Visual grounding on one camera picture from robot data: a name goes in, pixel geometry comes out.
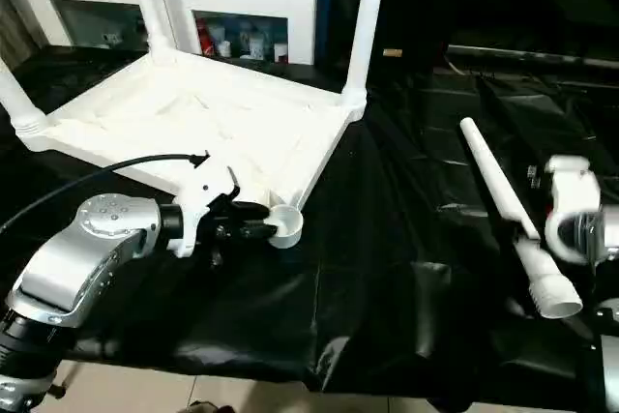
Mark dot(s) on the white plastic table leg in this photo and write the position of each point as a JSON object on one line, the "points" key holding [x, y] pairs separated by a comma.
{"points": [[488, 166], [21, 103], [365, 31], [147, 2]]}

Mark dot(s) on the white plastic table top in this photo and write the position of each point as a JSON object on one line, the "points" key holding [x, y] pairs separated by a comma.
{"points": [[193, 108]]}

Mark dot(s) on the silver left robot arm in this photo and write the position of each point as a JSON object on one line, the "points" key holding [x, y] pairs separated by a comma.
{"points": [[87, 248]]}

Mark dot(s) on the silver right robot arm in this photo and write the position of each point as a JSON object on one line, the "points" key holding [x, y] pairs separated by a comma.
{"points": [[607, 229]]}

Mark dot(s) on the black mat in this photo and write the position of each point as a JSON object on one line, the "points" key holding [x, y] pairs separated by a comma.
{"points": [[362, 263]]}

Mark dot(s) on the red packet in cabinet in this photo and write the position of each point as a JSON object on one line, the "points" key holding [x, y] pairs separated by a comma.
{"points": [[205, 38]]}

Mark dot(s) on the small tan label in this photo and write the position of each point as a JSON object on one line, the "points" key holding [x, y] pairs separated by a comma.
{"points": [[392, 52]]}

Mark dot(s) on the dark blue upright panel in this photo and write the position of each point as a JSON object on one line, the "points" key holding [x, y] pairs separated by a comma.
{"points": [[326, 7]]}

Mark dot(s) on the grey curtain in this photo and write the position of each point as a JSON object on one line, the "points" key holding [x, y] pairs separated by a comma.
{"points": [[19, 21]]}

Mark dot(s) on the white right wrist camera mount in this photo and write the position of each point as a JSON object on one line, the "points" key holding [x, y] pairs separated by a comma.
{"points": [[573, 185]]}

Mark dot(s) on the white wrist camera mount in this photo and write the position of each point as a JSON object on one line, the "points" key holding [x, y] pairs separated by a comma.
{"points": [[193, 195], [573, 185]]}

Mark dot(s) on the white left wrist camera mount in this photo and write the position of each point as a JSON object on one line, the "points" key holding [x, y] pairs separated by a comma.
{"points": [[193, 195]]}

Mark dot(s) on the black metal rail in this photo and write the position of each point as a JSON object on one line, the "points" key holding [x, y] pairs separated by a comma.
{"points": [[532, 55]]}

